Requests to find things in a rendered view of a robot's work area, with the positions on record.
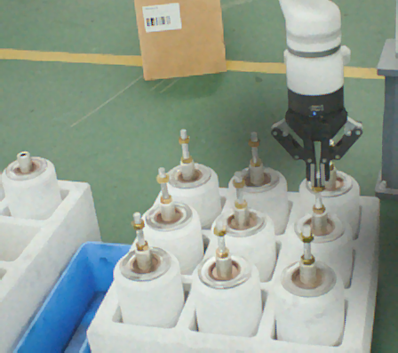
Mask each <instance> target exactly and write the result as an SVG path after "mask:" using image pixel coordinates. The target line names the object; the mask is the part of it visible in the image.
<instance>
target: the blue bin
mask: <svg viewBox="0 0 398 353"><path fill-rule="evenodd" d="M131 247H132V245H126V244H115V243H103V242H84V243H82V244H81V245H80V246H79V248H78V249H77V251H76V253H75V254H74V256H73V258H72V259H71V262H70V263H69V264H68V266H67V267H66V269H65V270H64V272H63V274H62V275H61V277H60V279H59V281H58V282H57V283H56V284H55V286H54V287H53V288H52V292H51V293H50V295H49V297H48V298H47V300H46V301H45V302H44V304H43V306H42V307H41V308H40V309H39V311H38V313H37V314H36V318H35V319H34V320H33V322H32V323H31V325H30V326H29V328H28V329H27V331H26V332H25V334H24V336H22V338H21V339H20V341H19V345H18V346H17V348H16V349H15V350H14V352H13V353H92V350H91V345H90V342H89V339H88V335H87V331H88V329H89V327H90V325H91V323H92V322H93V320H94V318H95V315H96V313H97V311H98V309H99V307H100V305H101V304H102V302H103V301H104V299H105V297H106V295H107V292H108V291H109V289H110V287H111V285H112V284H113V283H114V268H115V265H116V264H117V263H118V262H119V261H120V260H121V259H122V258H123V257H124V256H125V255H126V254H127V253H128V252H129V251H130V250H131Z"/></svg>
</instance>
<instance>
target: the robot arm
mask: <svg viewBox="0 0 398 353"><path fill-rule="evenodd" d="M279 2H280V6H281V7H282V9H283V14H284V17H285V19H286V32H287V48H288V49H286V50H285V51H284V64H285V65H286V69H287V87H288V103H289V108H288V110H287V111H286V116H285V118H284V119H282V120H281V121H274V122H273V123H272V128H271V134H272V136H273V137H274V138H275V139H276V140H277V141H278V142H279V143H280V144H281V145H282V147H283V148H284V149H285V150H286V151H287V152H288V153H289V154H290V155H291V156H292V158H293V159H295V160H299V159H302V160H304V161H305V162H306V179H307V180H308V181H311V185H315V156H314V141H320V142H321V153H320V158H319V172H320V183H321V186H324V185H325V182H326V181H329V180H330V161H331V160H333V159H335V160H339V159H340V158H341V157H342V156H344V155H345V153H346V152H347V151H348V150H349V149H350V148H351V147H352V146H353V145H354V144H355V142H356V140H357V139H358V138H359V137H360V136H361V135H362V121H360V120H355V121H354V120H353V119H352V118H350V117H349V116H348V113H347V111H346V109H345V107H344V65H346V64H349V63H350V60H351V52H350V50H349V49H348V48H347V47H345V46H341V16H340V10H339V8H338V7H337V6H336V5H335V4H334V3H333V2H331V1H329V0H279ZM395 57H396V58H397V59H398V0H397V3H396V30H395ZM344 125H345V126H346V127H345V134H343V135H342V137H341V138H340V139H339V140H338V141H337V143H336V144H335V146H334V147H333V148H330V140H332V139H333V138H334V137H335V135H336V134H337V133H338V132H339V131H340V130H341V128H342V127H343V126H344ZM289 127H290V128H291V129H292V131H294V133H296V134H297V135H298V136H299V138H300V139H301V140H303V144H304V147H303V148H302V147H301V145H300V144H299V143H298V142H297V141H296V140H295V139H294V138H293V137H292V134H291V133H290V128H289Z"/></svg>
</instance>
